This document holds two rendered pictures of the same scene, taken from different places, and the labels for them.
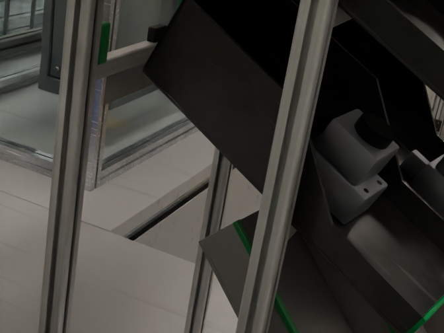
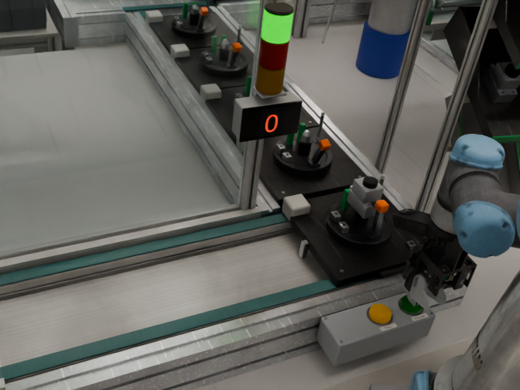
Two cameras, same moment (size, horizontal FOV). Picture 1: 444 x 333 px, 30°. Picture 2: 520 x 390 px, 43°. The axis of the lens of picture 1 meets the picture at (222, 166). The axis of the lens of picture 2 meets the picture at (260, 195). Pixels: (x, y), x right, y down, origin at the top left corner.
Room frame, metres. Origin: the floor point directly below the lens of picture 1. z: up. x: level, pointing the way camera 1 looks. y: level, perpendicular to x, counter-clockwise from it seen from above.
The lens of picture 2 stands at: (-0.62, -0.51, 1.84)
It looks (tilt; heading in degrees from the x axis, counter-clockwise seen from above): 38 degrees down; 39
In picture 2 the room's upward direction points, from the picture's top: 8 degrees clockwise
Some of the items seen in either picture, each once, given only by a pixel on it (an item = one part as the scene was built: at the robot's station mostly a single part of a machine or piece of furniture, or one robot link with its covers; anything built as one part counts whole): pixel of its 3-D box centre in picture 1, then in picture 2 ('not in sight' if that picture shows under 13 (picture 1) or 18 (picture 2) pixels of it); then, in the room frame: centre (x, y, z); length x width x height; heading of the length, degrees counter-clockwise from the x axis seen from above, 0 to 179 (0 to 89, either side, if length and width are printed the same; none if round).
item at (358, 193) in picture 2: not in sight; (364, 191); (0.33, 0.00, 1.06); 0.08 x 0.04 x 0.07; 71
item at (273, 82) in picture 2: not in sight; (270, 76); (0.19, 0.17, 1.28); 0.05 x 0.05 x 0.05
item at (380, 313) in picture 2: not in sight; (379, 315); (0.17, -0.18, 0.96); 0.04 x 0.04 x 0.02
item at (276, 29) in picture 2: not in sight; (277, 24); (0.19, 0.17, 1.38); 0.05 x 0.05 x 0.05
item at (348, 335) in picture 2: not in sight; (376, 326); (0.17, -0.18, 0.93); 0.21 x 0.07 x 0.06; 159
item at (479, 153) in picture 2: not in sight; (470, 174); (0.22, -0.23, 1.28); 0.09 x 0.08 x 0.11; 37
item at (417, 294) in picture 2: not in sight; (419, 295); (0.21, -0.22, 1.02); 0.06 x 0.03 x 0.09; 69
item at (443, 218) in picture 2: not in sight; (457, 212); (0.23, -0.22, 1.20); 0.08 x 0.08 x 0.05
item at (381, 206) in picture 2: not in sight; (376, 215); (0.31, -0.05, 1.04); 0.04 x 0.02 x 0.08; 69
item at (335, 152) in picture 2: not in sight; (304, 145); (0.42, 0.23, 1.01); 0.24 x 0.24 x 0.13; 69
